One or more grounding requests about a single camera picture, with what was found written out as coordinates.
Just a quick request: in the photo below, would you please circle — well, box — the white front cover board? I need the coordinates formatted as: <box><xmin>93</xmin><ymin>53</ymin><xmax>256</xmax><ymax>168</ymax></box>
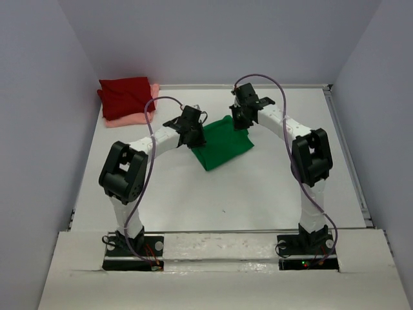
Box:
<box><xmin>39</xmin><ymin>229</ymin><xmax>409</xmax><ymax>309</ymax></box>

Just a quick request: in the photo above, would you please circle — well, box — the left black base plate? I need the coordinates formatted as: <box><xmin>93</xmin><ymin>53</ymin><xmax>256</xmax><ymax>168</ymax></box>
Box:
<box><xmin>101</xmin><ymin>233</ymin><xmax>165</xmax><ymax>272</ymax></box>

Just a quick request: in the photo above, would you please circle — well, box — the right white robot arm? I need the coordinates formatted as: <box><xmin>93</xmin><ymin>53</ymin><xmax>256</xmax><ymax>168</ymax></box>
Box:
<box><xmin>230</xmin><ymin>83</ymin><xmax>333</xmax><ymax>254</ymax></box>

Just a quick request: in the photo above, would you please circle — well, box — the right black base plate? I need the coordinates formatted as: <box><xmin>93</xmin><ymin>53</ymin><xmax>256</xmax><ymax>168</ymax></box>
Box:
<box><xmin>274</xmin><ymin>234</ymin><xmax>339</xmax><ymax>271</ymax></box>

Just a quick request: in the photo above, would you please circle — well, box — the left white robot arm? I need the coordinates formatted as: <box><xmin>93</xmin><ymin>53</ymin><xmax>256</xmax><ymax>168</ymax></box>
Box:
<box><xmin>99</xmin><ymin>105</ymin><xmax>207</xmax><ymax>255</ymax></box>

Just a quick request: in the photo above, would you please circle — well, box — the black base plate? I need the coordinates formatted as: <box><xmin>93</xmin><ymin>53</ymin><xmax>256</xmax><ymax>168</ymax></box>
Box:
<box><xmin>101</xmin><ymin>233</ymin><xmax>165</xmax><ymax>272</ymax></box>
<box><xmin>274</xmin><ymin>234</ymin><xmax>339</xmax><ymax>271</ymax></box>

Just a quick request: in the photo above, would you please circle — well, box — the folded dark red t-shirt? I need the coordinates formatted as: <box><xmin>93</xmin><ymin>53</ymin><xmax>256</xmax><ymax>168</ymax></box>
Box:
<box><xmin>97</xmin><ymin>77</ymin><xmax>152</xmax><ymax>121</ymax></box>

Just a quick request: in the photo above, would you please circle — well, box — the green t-shirt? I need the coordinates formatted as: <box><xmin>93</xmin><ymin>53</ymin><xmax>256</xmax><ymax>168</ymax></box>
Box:
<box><xmin>192</xmin><ymin>115</ymin><xmax>254</xmax><ymax>172</ymax></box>

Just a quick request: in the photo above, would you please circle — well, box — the folded pink t-shirt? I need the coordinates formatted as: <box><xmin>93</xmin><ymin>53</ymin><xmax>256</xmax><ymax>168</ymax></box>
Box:
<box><xmin>103</xmin><ymin>83</ymin><xmax>160</xmax><ymax>128</ymax></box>

